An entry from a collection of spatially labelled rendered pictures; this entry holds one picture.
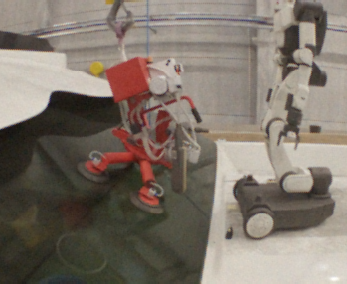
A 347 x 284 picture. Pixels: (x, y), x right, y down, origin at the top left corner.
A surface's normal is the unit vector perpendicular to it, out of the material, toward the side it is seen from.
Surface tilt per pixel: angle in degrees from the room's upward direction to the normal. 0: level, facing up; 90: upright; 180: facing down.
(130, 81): 90
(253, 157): 90
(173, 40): 90
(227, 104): 90
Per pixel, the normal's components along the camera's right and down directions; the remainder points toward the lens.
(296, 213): -0.04, 0.24
